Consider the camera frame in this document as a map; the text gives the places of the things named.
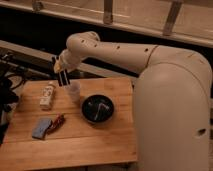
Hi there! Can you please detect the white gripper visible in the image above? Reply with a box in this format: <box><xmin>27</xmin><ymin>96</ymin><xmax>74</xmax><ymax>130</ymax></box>
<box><xmin>53</xmin><ymin>49</ymin><xmax>79</xmax><ymax>75</ymax></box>

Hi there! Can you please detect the black white striped eraser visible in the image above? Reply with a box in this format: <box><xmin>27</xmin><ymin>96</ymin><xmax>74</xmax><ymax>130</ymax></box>
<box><xmin>57</xmin><ymin>70</ymin><xmax>70</xmax><ymax>86</ymax></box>

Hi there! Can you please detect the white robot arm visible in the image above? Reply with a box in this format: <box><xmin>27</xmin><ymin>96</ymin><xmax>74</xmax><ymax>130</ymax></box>
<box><xmin>54</xmin><ymin>31</ymin><xmax>213</xmax><ymax>171</ymax></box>

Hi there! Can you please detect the black ceramic bowl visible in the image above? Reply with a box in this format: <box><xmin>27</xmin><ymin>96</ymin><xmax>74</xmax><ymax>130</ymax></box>
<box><xmin>81</xmin><ymin>94</ymin><xmax>114</xmax><ymax>123</ymax></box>

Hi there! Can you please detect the wooden table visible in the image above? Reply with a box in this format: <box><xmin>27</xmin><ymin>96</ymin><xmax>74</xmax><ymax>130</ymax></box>
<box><xmin>0</xmin><ymin>77</ymin><xmax>137</xmax><ymax>171</ymax></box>

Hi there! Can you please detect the blue sponge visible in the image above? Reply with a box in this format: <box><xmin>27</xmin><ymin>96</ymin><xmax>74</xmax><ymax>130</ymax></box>
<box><xmin>32</xmin><ymin>118</ymin><xmax>52</xmax><ymax>139</ymax></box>

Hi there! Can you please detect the black equipment with cables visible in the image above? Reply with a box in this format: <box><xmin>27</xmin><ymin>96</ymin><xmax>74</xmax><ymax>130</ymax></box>
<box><xmin>0</xmin><ymin>53</ymin><xmax>25</xmax><ymax>145</ymax></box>

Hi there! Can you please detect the metal rail frame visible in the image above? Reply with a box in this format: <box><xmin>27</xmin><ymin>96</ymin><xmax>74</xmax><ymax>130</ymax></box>
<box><xmin>0</xmin><ymin>0</ymin><xmax>213</xmax><ymax>48</ymax></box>

